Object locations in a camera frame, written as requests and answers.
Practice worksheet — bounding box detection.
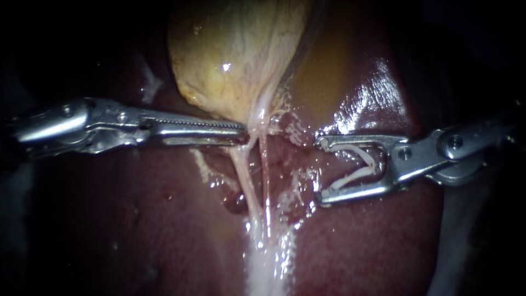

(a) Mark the left arm instrument jaw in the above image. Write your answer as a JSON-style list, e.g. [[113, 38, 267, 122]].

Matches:
[[141, 116, 250, 134], [151, 129, 250, 147]]

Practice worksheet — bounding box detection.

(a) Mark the right arm instrument jaw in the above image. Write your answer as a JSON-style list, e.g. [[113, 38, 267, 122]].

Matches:
[[315, 134, 408, 151], [315, 178, 398, 208]]

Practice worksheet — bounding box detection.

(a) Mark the thin tube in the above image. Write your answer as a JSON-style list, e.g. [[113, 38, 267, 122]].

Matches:
[[230, 138, 264, 225]]

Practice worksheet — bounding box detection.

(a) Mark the white clip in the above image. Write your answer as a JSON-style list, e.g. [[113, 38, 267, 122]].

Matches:
[[320, 139, 377, 194]]

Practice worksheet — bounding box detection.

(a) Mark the right arm instrument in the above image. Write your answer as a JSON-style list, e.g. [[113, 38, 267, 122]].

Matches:
[[387, 118, 521, 187]]

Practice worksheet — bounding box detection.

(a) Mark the pale fatty tissue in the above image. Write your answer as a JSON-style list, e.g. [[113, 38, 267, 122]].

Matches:
[[225, 96, 319, 296], [191, 147, 213, 184]]

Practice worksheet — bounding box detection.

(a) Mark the gallbladder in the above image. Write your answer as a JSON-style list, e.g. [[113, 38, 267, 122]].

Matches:
[[167, 0, 318, 126]]

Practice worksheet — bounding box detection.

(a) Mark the dark red liver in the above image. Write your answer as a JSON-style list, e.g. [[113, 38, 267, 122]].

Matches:
[[39, 0, 455, 296]]

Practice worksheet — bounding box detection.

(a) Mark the left arm instrument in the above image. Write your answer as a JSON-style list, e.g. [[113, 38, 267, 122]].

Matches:
[[9, 97, 153, 160]]

